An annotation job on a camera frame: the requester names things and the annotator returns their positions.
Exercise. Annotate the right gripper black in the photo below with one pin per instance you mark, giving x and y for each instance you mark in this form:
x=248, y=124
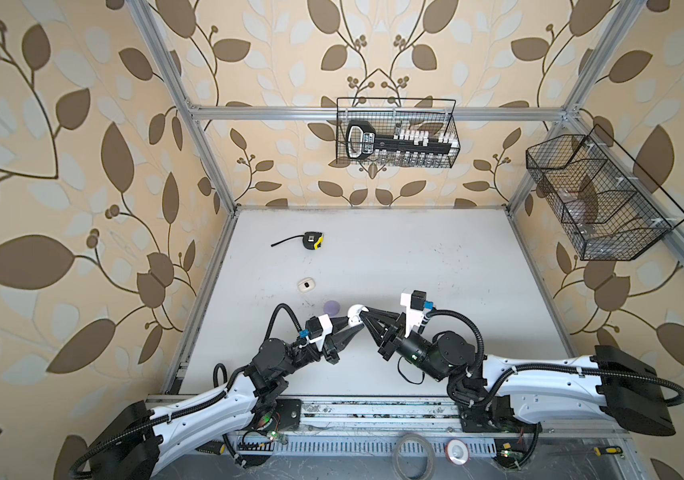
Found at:
x=395, y=340

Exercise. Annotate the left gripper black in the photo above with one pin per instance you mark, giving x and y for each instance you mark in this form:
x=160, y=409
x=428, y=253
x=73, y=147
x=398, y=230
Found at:
x=332, y=347

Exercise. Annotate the white round earbud case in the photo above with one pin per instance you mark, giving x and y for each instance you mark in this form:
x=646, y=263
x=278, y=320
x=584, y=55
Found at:
x=354, y=314

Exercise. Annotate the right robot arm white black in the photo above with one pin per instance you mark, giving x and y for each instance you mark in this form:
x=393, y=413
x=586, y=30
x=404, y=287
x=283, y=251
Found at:
x=500, y=394

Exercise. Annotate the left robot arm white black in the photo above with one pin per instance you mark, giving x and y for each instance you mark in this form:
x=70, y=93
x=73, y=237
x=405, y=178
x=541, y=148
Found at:
x=141, y=441

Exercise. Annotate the purple round earbud case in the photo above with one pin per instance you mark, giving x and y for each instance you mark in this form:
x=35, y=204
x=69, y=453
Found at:
x=332, y=308

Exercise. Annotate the black yellow tape measure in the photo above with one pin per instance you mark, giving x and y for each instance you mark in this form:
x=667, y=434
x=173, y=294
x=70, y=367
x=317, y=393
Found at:
x=311, y=240

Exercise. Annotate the grey tape roll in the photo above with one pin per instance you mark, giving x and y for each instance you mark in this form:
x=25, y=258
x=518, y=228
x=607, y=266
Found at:
x=408, y=447

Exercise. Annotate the white round disc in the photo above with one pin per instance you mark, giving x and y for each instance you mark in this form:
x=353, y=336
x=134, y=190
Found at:
x=457, y=452

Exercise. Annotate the black yellow screwdriver left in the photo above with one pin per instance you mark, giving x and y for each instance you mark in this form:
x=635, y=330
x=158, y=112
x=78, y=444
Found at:
x=212, y=448

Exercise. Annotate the black yellow screwdriver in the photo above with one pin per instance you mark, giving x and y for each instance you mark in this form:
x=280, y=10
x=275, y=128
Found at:
x=212, y=448
x=608, y=451

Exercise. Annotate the black yellow screwdriver right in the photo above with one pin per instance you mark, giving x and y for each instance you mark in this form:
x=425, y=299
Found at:
x=608, y=451

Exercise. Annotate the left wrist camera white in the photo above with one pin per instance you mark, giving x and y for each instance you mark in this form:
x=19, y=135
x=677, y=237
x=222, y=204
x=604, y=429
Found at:
x=316, y=329

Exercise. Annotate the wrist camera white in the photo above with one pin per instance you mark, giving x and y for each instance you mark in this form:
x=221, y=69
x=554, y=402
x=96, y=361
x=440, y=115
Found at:
x=316, y=329
x=416, y=306

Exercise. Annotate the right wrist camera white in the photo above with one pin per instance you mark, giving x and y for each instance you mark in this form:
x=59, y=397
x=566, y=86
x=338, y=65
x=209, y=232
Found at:
x=416, y=306

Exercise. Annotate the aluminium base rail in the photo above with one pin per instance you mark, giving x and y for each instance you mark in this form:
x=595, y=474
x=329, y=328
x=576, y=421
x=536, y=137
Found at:
x=379, y=415

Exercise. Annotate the black wire basket back wall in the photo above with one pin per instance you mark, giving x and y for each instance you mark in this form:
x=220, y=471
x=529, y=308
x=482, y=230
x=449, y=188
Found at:
x=434, y=115

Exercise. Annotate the black wire basket wall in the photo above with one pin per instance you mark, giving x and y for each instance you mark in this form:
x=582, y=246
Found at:
x=610, y=206
x=434, y=115

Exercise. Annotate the black wire basket right wall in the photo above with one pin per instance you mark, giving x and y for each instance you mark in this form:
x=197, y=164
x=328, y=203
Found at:
x=610, y=206

